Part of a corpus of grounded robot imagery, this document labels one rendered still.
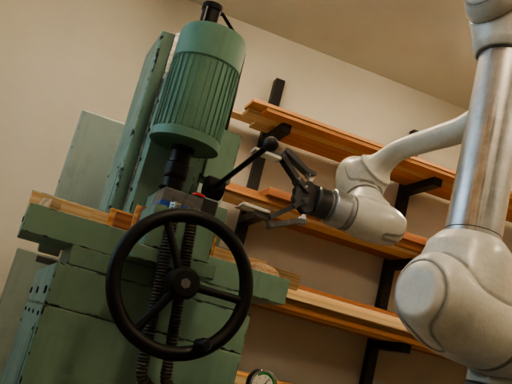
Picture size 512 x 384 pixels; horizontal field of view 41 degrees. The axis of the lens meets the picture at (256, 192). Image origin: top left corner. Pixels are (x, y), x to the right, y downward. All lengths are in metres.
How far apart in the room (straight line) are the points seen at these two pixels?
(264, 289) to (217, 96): 0.48
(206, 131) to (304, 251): 2.64
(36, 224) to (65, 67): 2.72
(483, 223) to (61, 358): 0.85
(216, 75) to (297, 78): 2.76
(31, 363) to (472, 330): 0.84
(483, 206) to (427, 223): 3.40
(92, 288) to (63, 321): 0.09
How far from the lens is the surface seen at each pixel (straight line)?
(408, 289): 1.17
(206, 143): 1.64
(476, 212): 1.25
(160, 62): 1.95
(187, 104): 1.66
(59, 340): 1.46
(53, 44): 4.16
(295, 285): 1.77
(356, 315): 3.73
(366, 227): 1.65
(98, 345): 1.47
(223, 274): 1.53
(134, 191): 1.76
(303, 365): 4.23
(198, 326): 1.52
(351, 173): 1.77
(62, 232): 1.46
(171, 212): 1.31
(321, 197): 1.61
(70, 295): 1.46
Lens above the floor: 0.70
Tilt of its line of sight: 13 degrees up
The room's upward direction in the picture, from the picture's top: 14 degrees clockwise
